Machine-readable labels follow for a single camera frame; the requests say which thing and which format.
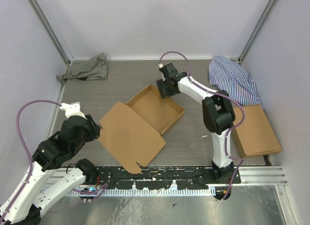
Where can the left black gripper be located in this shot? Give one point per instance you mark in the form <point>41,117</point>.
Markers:
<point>94,128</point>

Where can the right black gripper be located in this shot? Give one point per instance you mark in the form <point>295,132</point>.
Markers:
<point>161,84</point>

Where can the brown cardboard box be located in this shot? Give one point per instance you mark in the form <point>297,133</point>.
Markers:
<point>255,136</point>
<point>133,132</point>

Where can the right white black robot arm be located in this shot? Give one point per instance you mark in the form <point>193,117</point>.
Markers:
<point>217,112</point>

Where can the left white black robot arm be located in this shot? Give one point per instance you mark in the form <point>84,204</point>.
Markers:
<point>30,202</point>

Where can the folded brown cardboard box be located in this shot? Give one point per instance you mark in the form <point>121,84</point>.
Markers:
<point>255,136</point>

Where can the blue white striped cloth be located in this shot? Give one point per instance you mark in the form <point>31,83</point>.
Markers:
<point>227,75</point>

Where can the black white striped cloth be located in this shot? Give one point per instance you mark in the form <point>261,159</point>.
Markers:
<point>95,68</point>

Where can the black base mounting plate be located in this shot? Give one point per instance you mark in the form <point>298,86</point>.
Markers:
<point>159,177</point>

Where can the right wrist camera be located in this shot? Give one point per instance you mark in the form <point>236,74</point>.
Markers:
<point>169,72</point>

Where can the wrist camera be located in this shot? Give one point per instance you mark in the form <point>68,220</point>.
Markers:
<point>73,109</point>
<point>169,72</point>

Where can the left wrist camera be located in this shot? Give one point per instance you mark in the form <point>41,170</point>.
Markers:
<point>73,109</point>

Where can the white slotted cable duct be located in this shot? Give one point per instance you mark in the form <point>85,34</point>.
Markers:
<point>173,191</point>

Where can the aluminium front rail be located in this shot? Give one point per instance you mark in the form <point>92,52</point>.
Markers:
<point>249,175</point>

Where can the left aluminium corner post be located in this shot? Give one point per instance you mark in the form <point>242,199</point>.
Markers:
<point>47,26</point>

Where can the aluminium corner post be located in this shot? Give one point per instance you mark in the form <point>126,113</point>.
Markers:
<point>47,26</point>
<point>258,27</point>

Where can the right aluminium corner post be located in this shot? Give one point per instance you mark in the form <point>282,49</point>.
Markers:
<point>258,27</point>

